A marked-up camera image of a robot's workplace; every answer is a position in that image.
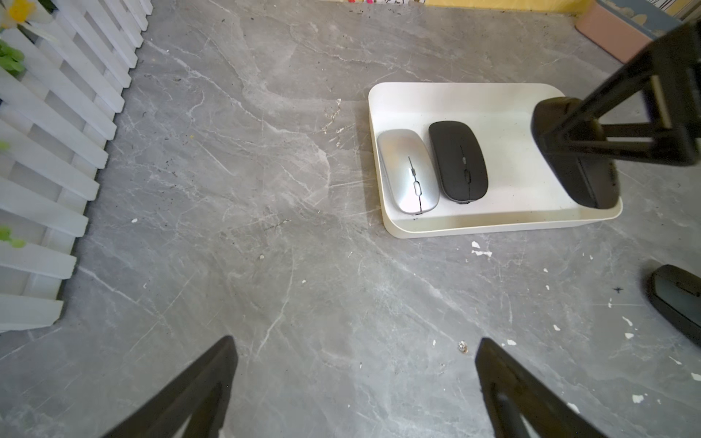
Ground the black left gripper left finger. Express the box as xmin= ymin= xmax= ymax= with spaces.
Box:
xmin=105 ymin=335 xmax=238 ymax=437

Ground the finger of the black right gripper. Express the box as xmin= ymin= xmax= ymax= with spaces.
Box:
xmin=539 ymin=22 xmax=700 ymax=166

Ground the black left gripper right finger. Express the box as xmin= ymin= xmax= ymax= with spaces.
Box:
xmin=475 ymin=338 xmax=604 ymax=437

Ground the black ribbed small mouse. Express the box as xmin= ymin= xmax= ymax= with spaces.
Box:
xmin=531 ymin=97 xmax=620 ymax=210

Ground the black rounded wireless mouse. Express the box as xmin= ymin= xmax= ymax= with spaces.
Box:
xmin=647 ymin=265 xmax=701 ymax=346

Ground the silver wireless mouse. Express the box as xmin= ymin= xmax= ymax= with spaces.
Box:
xmin=378 ymin=129 xmax=440 ymax=215

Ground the white plastic storage box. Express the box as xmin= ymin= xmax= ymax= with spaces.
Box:
xmin=368 ymin=82 xmax=624 ymax=239

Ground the pink blue sand tray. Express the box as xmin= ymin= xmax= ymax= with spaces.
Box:
xmin=575 ymin=0 xmax=682 ymax=63

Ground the white picket fence planter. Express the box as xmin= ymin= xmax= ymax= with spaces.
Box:
xmin=1 ymin=1 xmax=153 ymax=332

